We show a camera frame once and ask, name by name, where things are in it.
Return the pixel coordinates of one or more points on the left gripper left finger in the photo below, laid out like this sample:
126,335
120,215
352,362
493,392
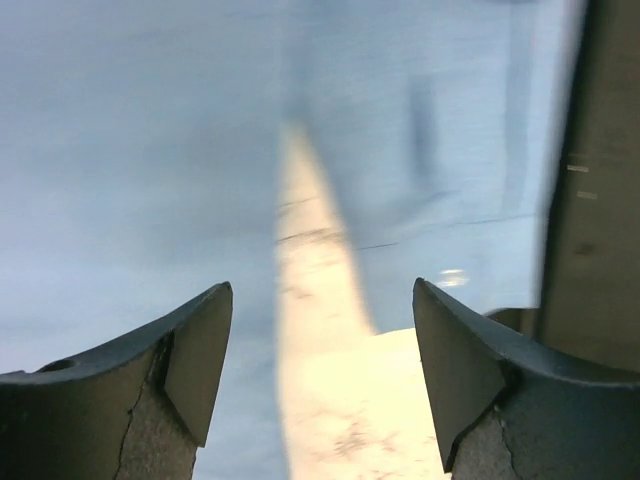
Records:
136,407

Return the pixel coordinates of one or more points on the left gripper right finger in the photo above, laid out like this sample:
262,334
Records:
507,407

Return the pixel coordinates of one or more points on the light blue long sleeve shirt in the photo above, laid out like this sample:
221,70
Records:
141,147

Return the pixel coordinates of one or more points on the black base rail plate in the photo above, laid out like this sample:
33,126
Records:
573,143

